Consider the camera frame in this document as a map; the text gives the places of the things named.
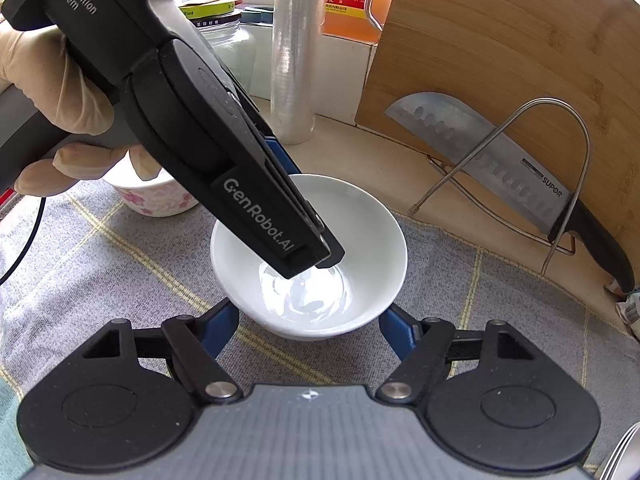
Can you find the wire cutting board rack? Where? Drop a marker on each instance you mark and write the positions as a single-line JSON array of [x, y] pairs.
[[487, 154]]

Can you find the bamboo cutting board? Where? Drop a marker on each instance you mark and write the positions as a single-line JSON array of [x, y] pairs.
[[565, 71]]

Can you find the grey teal checked towel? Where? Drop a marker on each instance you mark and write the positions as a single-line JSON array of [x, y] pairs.
[[81, 259]]

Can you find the pink floral bowl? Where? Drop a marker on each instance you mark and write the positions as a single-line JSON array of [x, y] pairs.
[[158, 198]]

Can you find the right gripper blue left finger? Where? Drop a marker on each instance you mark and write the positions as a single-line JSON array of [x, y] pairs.
[[215, 328]]

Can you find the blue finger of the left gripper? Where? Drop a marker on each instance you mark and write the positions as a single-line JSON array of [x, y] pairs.
[[282, 156], [325, 246]]

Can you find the santoku knife black handle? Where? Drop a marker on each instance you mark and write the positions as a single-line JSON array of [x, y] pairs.
[[600, 243]]

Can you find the glass jar green lid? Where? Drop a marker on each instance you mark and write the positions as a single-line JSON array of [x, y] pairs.
[[219, 22]]

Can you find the plain white bowl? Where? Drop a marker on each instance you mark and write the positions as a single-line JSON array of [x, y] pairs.
[[357, 282]]

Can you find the left gloved hand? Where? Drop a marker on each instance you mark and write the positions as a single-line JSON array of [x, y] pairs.
[[38, 64]]

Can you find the white plastic food bag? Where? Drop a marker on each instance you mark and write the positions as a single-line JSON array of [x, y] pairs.
[[629, 310]]

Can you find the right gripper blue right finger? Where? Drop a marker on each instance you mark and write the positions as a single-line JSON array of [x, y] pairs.
[[400, 329]]

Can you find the tall cling film roll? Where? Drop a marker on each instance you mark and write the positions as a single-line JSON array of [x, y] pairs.
[[296, 31]]

